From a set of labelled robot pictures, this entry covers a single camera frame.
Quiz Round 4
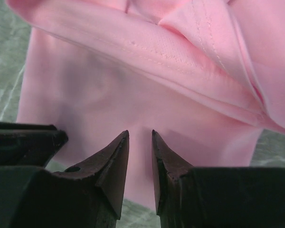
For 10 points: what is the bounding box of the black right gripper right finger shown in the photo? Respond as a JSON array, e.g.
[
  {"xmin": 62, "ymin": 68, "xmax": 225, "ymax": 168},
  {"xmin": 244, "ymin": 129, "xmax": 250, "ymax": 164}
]
[{"xmin": 152, "ymin": 131, "xmax": 285, "ymax": 228}]

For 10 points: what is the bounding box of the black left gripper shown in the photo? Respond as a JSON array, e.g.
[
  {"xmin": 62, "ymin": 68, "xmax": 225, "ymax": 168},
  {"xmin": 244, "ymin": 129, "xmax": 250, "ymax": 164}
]
[{"xmin": 0, "ymin": 122, "xmax": 68, "ymax": 167}]

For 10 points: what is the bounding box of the pink t shirt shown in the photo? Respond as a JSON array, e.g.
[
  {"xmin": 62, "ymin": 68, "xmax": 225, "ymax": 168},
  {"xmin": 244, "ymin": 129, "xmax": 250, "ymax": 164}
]
[{"xmin": 7, "ymin": 0, "xmax": 285, "ymax": 209}]

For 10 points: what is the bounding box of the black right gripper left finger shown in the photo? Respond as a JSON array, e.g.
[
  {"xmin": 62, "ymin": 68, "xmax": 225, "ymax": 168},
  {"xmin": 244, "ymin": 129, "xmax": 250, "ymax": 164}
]
[{"xmin": 0, "ymin": 131, "xmax": 129, "ymax": 228}]

